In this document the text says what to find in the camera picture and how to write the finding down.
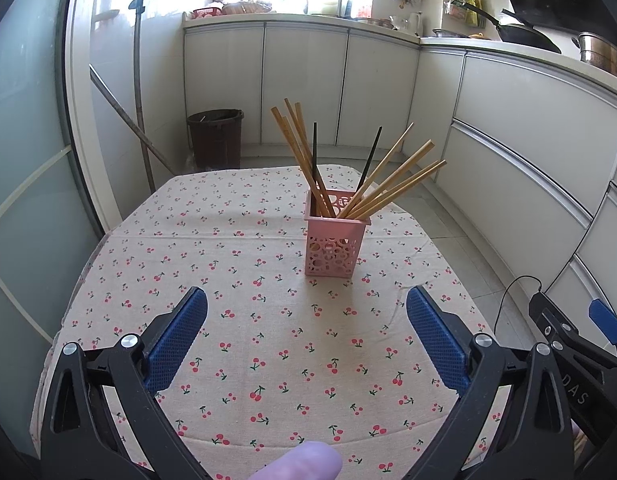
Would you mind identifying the plain metal pole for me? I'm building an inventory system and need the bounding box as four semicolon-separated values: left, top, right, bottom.
89;65;178;175

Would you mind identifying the person's right hand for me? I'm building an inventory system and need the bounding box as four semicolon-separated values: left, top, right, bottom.
571;421;589;463

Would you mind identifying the frosted glass sliding door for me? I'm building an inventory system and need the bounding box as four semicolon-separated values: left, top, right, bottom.
0;0;119;461

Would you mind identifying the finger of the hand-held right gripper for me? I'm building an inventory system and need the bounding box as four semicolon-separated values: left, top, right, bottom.
589;299;617;356
528;291;589;350

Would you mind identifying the pink perforated plastic holder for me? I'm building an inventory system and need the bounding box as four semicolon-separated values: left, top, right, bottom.
303;187;371;278

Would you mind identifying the black floor cable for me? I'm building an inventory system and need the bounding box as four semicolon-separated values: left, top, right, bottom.
492;274;543;333

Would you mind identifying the wall rack with bottles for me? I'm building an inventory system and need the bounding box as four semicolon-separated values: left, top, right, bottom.
443;0;484;27

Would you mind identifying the white cabinet with plain doors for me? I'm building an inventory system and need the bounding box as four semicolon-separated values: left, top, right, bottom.
183;20;421;161

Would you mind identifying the stainless steel pot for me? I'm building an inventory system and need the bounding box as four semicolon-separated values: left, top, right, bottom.
571;31;617;82

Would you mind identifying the black wok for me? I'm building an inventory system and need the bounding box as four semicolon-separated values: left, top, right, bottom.
498;8;562;54

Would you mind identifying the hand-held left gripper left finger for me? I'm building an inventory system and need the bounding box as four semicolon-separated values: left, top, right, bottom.
41;286;209;480

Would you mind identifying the white cabinet with drawers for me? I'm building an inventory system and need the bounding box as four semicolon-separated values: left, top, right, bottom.
415;42;617;343

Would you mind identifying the cherry print tablecloth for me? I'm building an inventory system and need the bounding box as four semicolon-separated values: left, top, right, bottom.
31;165;514;480

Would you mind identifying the metal mop pole black clip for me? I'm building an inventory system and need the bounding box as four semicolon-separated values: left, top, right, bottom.
129;0;156;194

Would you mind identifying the wicker basket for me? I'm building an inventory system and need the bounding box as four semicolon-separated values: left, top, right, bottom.
221;1;274;15

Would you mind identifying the dark brown trash bin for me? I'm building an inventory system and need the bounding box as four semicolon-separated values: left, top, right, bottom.
187;109;245;171

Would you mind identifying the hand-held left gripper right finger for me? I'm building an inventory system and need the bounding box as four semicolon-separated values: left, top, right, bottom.
407;286;576;480

